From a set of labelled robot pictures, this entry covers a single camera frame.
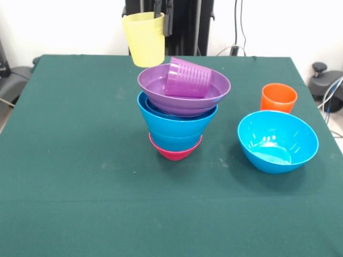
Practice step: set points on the dark grey chair base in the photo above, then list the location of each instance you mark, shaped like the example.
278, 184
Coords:
324, 85

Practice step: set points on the black power plug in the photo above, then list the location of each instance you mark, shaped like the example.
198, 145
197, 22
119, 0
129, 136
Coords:
235, 50

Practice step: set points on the dark green tablecloth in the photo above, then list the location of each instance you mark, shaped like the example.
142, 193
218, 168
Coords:
166, 203

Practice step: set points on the small red bowl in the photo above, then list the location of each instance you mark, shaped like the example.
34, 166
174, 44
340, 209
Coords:
175, 155

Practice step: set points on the grey padded chair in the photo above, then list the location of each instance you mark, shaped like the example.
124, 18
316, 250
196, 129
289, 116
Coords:
12, 80

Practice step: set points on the orange cup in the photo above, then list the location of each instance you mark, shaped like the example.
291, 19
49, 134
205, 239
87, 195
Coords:
278, 100

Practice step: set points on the yellow cup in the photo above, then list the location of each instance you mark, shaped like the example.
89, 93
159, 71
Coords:
146, 40

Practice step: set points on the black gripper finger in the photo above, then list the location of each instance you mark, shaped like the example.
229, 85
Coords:
168, 21
157, 8

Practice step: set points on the wide purple bowl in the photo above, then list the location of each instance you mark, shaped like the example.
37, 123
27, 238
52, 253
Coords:
155, 85

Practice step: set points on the large blue bowl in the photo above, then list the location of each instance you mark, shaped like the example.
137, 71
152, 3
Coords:
277, 144
175, 127

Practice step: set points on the purple cup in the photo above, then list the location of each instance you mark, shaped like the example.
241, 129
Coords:
189, 79

